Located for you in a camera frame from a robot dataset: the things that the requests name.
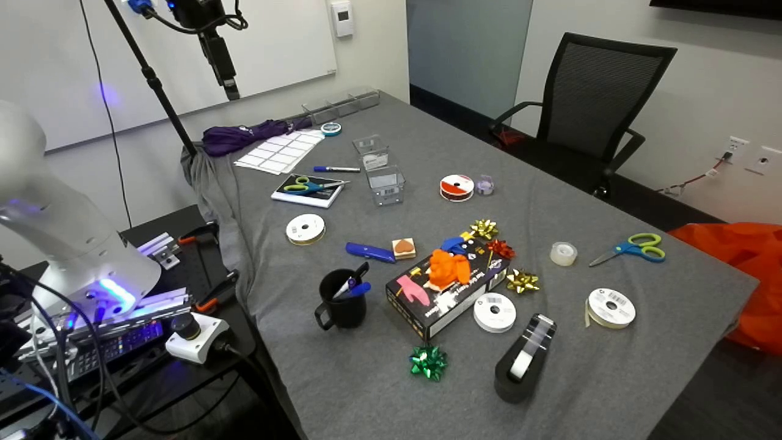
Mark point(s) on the wooden heart stamp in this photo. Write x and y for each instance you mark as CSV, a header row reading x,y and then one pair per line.
x,y
405,248

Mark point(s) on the white power adapter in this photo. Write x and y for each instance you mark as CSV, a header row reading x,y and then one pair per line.
x,y
193,337

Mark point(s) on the black office chair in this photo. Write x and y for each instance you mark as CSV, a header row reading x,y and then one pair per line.
x,y
582,129

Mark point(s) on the red gift bow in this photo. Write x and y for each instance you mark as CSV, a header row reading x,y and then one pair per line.
x,y
502,251

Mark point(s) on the red white ribbon spool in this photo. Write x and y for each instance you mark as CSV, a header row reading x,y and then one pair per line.
x,y
455,186

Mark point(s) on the grey table cloth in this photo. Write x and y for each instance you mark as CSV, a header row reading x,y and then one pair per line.
x,y
358,360

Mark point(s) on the white ribbon spool right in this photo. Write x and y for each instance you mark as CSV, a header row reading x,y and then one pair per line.
x,y
610,309

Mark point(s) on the small purple container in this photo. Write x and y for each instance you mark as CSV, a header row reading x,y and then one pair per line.
x,y
485,186

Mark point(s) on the clear tape roll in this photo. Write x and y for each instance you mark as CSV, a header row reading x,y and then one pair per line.
x,y
563,252

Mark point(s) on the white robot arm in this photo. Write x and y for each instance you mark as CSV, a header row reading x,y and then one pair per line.
x,y
89,266

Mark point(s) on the purple marker in mug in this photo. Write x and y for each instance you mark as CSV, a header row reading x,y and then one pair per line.
x,y
353,290

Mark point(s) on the white ribbon spool centre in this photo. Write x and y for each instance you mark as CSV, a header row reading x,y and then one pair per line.
x,y
494,315

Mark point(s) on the white label sheets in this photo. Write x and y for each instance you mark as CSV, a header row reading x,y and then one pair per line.
x,y
282,155

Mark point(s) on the orange bag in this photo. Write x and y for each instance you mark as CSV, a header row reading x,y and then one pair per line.
x,y
757,251

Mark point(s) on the yellow gift bow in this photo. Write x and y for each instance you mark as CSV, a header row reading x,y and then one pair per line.
x,y
480,230

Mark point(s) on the black marker in mug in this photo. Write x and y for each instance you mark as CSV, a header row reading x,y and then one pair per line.
x,y
361,273

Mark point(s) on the gold gift bow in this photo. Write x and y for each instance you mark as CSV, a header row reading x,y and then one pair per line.
x,y
521,282

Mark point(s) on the green gift bow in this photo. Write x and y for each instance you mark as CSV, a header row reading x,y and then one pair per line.
x,y
429,362

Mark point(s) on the blue green scissors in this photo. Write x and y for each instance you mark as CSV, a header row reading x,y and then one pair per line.
x,y
645,245

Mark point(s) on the black mug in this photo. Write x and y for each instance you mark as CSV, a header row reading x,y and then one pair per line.
x,y
344,312

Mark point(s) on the white wall thermostat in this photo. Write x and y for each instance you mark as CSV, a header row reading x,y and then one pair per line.
x,y
344,19

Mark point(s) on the black tape dispenser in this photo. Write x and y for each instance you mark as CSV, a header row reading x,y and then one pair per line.
x,y
518,370

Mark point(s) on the blue marker pen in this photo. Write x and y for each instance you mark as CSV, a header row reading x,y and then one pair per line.
x,y
336,169

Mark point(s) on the white ribbon spool left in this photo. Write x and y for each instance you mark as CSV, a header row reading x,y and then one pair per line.
x,y
304,228

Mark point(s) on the clear square container far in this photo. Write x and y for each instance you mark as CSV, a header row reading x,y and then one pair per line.
x,y
373,152

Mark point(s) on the clear square bowl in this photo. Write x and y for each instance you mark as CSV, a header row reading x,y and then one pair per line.
x,y
386,186

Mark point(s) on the teal tape roll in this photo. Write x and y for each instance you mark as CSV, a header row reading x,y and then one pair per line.
x,y
330,129

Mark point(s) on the black gift box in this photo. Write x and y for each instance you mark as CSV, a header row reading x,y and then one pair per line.
x,y
443,296

